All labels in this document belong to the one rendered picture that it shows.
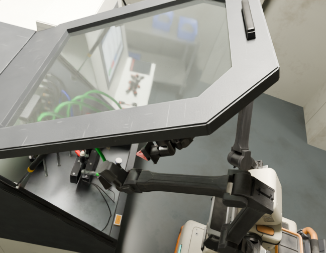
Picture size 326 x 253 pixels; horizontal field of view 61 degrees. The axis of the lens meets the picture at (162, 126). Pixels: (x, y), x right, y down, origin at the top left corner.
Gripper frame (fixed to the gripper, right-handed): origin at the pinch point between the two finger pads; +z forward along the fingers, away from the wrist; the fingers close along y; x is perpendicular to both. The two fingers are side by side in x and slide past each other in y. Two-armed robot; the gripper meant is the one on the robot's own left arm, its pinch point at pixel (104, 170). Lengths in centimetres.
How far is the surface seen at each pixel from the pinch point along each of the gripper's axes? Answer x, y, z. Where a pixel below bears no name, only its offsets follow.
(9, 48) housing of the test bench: -60, 3, 23
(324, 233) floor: 199, -147, 17
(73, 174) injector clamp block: 4.8, 9.6, 29.0
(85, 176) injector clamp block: 8.6, 5.7, 26.1
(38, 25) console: -64, -14, 29
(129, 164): 18.7, -18.0, 27.5
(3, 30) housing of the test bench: -68, -1, 34
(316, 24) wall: 41, -297, 74
